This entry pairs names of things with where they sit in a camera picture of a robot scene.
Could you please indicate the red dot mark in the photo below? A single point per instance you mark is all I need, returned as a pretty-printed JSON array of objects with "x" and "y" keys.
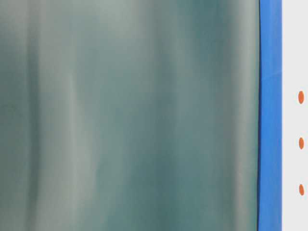
[
  {"x": 301, "y": 143},
  {"x": 301, "y": 97},
  {"x": 301, "y": 189}
]

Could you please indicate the blue table cloth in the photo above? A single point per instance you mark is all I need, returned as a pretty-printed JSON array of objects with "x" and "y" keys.
[{"x": 270, "y": 116}]

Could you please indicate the white foam board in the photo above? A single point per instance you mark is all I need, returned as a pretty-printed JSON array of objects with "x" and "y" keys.
[{"x": 294, "y": 114}]

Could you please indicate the green background curtain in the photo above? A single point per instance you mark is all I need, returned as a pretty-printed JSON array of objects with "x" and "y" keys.
[{"x": 129, "y": 115}]

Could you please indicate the middle red dot mark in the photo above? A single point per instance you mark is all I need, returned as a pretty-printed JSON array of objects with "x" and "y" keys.
[{"x": 301, "y": 143}]

